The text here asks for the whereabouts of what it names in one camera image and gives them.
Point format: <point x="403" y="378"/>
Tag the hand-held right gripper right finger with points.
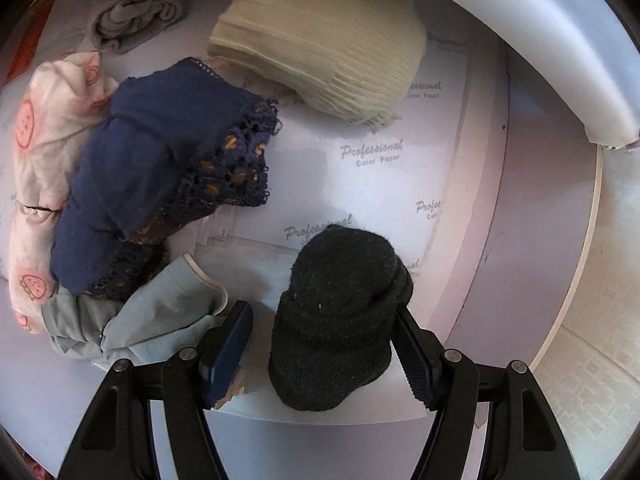
<point x="415" y="360"/>

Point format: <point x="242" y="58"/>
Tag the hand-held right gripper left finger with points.
<point x="227" y="355"/>

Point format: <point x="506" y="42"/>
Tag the black knit sock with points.
<point x="335" y="320"/>

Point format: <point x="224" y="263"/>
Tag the light blue-grey cloth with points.
<point x="150" y="305"/>

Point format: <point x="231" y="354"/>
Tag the white wardrobe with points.
<point x="530" y="220"/>

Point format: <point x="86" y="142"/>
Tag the navy lace underwear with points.
<point x="140" y="160"/>

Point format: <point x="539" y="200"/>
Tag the pink strawberry print cloth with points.
<point x="40" y="160"/>

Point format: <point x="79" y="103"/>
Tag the stack of printed paper sheets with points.
<point x="360" y="180"/>

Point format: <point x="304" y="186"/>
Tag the cream knit cloth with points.
<point x="325" y="45"/>

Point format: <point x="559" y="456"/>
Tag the pale grey rolled cloth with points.
<point x="132" y="17"/>

